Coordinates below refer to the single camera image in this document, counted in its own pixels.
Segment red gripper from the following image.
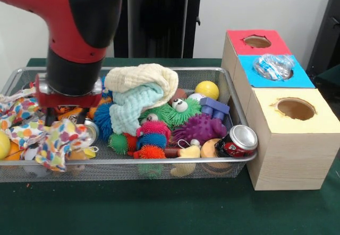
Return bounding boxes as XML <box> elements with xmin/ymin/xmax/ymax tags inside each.
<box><xmin>34</xmin><ymin>74</ymin><xmax>103</xmax><ymax>127</ymax></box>

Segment polka dot cloth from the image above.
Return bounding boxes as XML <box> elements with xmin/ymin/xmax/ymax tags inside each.
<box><xmin>0</xmin><ymin>88</ymin><xmax>40</xmax><ymax>129</ymax></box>
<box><xmin>5</xmin><ymin>118</ymin><xmax>92</xmax><ymax>172</ymax></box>

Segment mint waffle cloth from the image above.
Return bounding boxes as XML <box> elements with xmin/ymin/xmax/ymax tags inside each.
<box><xmin>108</xmin><ymin>83</ymin><xmax>164</xmax><ymax>135</ymax></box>

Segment cream waffle cloth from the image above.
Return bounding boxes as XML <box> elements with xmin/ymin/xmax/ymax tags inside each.
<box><xmin>104</xmin><ymin>63</ymin><xmax>179</xmax><ymax>108</ymax></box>

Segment small orange basketball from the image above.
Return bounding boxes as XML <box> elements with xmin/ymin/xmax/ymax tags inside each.
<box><xmin>4</xmin><ymin>142</ymin><xmax>22</xmax><ymax>161</ymax></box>

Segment green spiky toy with eyes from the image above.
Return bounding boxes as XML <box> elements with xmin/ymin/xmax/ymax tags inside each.
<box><xmin>139</xmin><ymin>98</ymin><xmax>202</xmax><ymax>129</ymax></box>

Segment purple spiky ball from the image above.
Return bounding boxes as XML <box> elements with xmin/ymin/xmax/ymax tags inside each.
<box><xmin>171</xmin><ymin>112</ymin><xmax>228</xmax><ymax>145</ymax></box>

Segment smooth yellow ball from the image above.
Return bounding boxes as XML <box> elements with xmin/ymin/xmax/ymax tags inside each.
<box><xmin>195</xmin><ymin>81</ymin><xmax>220</xmax><ymax>100</ymax></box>

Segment black and white can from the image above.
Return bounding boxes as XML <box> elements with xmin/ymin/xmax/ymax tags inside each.
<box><xmin>214</xmin><ymin>124</ymin><xmax>259</xmax><ymax>158</ymax></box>

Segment dark green side table cloth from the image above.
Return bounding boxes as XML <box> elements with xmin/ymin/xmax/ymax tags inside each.
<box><xmin>314</xmin><ymin>65</ymin><xmax>340</xmax><ymax>92</ymax></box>

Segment black chair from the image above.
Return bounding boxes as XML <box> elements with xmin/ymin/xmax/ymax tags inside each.
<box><xmin>305</xmin><ymin>0</ymin><xmax>340</xmax><ymax>87</ymax></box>

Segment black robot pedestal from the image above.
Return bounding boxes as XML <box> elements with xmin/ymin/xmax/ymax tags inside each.
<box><xmin>114</xmin><ymin>0</ymin><xmax>215</xmax><ymax>59</ymax></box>

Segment shallow wire mesh bin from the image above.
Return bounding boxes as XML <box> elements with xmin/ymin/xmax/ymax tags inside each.
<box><xmin>0</xmin><ymin>66</ymin><xmax>259</xmax><ymax>184</ymax></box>

